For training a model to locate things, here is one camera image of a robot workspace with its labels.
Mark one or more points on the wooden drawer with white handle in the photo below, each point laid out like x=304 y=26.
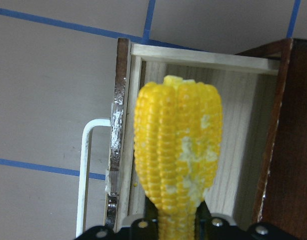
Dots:
x=247 y=88

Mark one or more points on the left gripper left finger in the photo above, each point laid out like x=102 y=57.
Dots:
x=134 y=227

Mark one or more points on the dark brown wooden cabinet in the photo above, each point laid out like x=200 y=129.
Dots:
x=276 y=191

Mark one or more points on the yellow corn cob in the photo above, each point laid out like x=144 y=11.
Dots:
x=177 y=143

